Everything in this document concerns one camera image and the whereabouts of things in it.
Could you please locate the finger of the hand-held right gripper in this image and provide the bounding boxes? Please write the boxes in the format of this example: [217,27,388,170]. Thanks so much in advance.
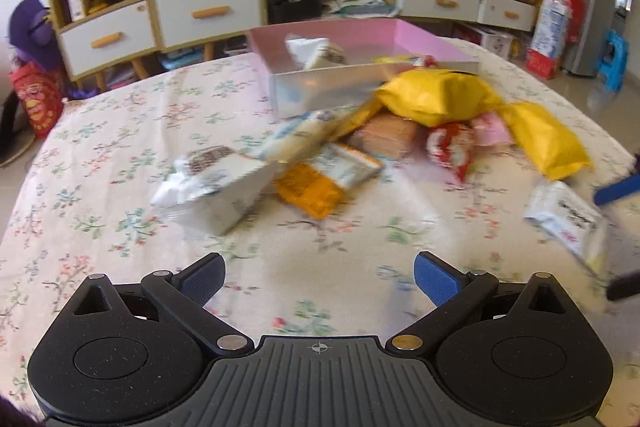
[594,171,640,208]
[605,272,640,303]

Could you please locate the large white brown-print packet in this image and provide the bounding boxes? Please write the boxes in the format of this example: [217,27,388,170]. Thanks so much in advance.
[151,146,277,236]

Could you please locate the pink snack packet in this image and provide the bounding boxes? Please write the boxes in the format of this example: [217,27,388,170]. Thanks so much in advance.
[472,113,515,148]

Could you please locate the gold snack packet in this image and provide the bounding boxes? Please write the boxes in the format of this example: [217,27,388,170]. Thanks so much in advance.
[336,99,387,140]

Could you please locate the clear brown cracker packet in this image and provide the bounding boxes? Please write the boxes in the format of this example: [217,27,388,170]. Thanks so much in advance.
[347,113,419,160]

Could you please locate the red and white snack packet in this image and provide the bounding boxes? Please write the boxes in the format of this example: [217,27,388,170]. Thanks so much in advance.
[425,123,477,184]

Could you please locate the red printed gift bag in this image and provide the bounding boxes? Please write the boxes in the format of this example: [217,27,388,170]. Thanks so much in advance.
[8,60,67,138]

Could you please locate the thin yellow snack packet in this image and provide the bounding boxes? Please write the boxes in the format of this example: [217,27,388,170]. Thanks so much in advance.
[372,54,437,68]

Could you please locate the purple plush toy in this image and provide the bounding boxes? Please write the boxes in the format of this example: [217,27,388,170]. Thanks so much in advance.
[9,0,64,68]

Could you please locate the pink cardboard box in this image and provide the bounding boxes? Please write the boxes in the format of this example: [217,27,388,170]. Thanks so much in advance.
[248,19,481,120]

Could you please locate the orange packet with white label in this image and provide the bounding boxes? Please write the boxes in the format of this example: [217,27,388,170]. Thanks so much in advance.
[274,142,385,221]

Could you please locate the low white drawer cabinet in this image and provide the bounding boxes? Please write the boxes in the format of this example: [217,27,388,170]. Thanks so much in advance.
[399,0,539,34]

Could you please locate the white black-print snack packet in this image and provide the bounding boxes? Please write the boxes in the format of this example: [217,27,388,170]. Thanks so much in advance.
[523,180,609,269]

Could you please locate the long white snack packet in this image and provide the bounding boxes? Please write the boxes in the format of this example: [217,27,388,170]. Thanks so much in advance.
[249,108,362,164]

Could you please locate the small white brown-print packet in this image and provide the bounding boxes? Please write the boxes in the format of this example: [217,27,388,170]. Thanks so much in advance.
[286,37,349,70]

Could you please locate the red and white carton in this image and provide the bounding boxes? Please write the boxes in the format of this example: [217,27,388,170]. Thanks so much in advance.
[526,0,572,81]

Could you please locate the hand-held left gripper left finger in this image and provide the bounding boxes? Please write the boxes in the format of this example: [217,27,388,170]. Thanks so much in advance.
[62,252,253,355]

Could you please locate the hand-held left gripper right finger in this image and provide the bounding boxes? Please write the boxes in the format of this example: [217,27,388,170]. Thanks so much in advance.
[387,251,581,353]

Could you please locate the blue plastic stool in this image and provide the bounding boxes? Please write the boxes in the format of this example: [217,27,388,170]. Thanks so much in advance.
[596,29,631,94]

